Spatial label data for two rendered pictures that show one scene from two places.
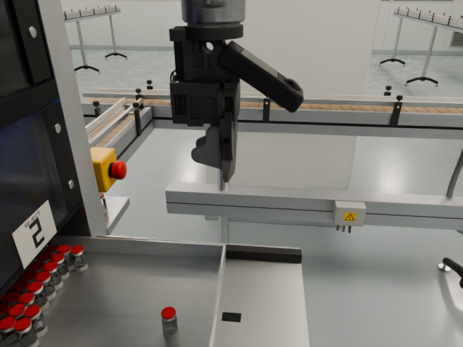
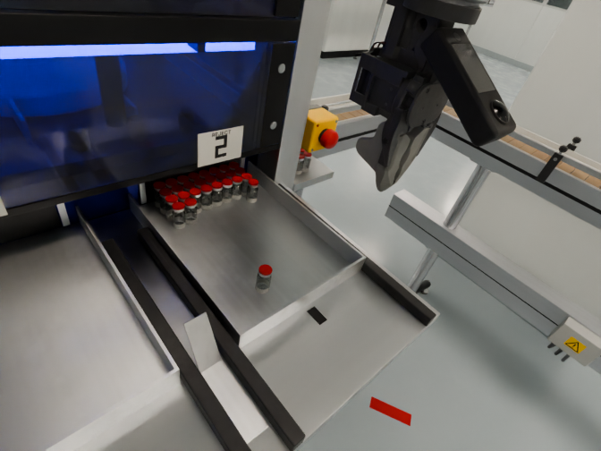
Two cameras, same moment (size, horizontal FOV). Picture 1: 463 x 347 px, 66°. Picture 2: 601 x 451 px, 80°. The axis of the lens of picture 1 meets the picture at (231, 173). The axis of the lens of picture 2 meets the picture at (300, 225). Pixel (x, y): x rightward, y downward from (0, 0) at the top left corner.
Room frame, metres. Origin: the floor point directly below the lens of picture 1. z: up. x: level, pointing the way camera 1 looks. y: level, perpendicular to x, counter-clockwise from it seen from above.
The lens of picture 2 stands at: (0.08, -0.14, 1.32)
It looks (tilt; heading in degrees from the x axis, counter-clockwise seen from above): 39 degrees down; 34
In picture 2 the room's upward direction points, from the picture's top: 14 degrees clockwise
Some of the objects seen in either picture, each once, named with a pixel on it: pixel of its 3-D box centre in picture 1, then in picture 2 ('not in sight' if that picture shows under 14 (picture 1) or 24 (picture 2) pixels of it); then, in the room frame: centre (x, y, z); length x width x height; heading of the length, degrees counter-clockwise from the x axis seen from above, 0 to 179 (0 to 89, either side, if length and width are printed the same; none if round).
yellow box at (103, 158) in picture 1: (95, 169); (313, 128); (0.67, 0.28, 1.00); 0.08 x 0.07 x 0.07; 84
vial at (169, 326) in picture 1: (169, 323); (263, 279); (0.36, 0.09, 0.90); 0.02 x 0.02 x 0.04
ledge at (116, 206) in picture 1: (90, 213); (295, 166); (0.69, 0.32, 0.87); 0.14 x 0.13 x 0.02; 84
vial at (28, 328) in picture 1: (26, 334); (178, 215); (0.34, 0.29, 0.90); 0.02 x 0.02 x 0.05
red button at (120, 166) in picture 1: (116, 170); (327, 138); (0.67, 0.24, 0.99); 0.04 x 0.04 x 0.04; 84
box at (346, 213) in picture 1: (348, 213); (576, 341); (1.24, -0.48, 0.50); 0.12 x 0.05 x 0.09; 84
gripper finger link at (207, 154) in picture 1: (212, 156); (375, 155); (0.45, 0.03, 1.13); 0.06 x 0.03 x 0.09; 84
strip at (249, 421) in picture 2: not in sight; (224, 373); (0.22, 0.01, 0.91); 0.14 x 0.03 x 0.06; 84
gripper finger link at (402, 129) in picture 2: (227, 127); (399, 129); (0.44, 0.01, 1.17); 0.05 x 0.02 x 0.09; 174
